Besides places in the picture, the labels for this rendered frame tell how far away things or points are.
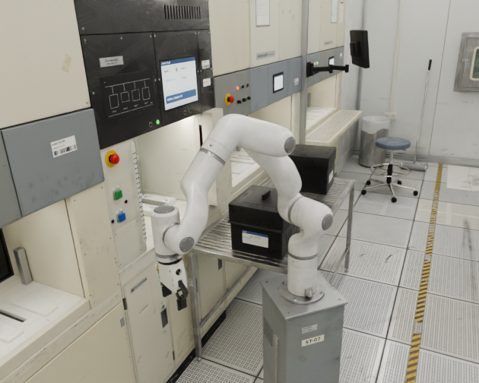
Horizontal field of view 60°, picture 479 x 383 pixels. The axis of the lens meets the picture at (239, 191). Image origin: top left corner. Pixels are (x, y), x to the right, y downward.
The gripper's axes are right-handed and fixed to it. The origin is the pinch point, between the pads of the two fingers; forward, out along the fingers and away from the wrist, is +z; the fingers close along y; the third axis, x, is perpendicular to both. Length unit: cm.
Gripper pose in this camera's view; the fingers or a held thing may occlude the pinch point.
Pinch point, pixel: (174, 299)
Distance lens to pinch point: 139.9
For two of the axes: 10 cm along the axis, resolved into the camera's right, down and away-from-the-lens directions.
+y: -6.3, -2.7, 7.3
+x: -7.8, 2.6, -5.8
